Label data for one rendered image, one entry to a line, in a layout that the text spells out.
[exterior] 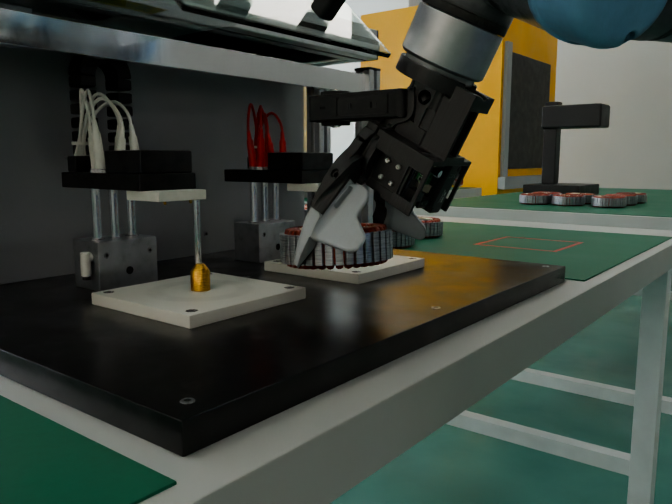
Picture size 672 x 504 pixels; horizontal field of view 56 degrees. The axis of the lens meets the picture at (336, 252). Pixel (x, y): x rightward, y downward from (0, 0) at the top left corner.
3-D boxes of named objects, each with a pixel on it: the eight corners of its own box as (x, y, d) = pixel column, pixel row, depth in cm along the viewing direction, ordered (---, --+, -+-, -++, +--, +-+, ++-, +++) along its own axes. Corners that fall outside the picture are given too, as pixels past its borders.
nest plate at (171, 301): (306, 298, 65) (306, 286, 64) (190, 329, 53) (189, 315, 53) (208, 281, 74) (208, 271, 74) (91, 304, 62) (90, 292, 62)
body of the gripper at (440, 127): (402, 223, 53) (466, 89, 49) (331, 175, 57) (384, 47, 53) (444, 217, 59) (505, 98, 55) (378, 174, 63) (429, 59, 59)
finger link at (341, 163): (315, 207, 54) (380, 129, 54) (303, 198, 54) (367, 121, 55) (333, 228, 58) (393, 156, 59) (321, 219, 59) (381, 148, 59)
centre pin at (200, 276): (214, 289, 63) (213, 262, 63) (199, 292, 62) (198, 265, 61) (201, 287, 64) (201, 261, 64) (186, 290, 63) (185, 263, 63)
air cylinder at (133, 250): (158, 281, 73) (156, 234, 73) (100, 292, 68) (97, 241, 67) (133, 276, 77) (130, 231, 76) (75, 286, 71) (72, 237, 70)
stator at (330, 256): (414, 258, 64) (413, 221, 64) (349, 273, 55) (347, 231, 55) (327, 255, 71) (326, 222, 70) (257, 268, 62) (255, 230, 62)
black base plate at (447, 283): (564, 282, 85) (565, 265, 84) (183, 458, 35) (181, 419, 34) (301, 251, 113) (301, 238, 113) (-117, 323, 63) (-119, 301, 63)
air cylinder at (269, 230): (296, 256, 92) (295, 219, 92) (260, 263, 87) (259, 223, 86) (271, 253, 95) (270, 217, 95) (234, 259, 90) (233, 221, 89)
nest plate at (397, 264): (424, 267, 84) (424, 257, 83) (358, 284, 72) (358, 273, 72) (335, 256, 93) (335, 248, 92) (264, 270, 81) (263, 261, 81)
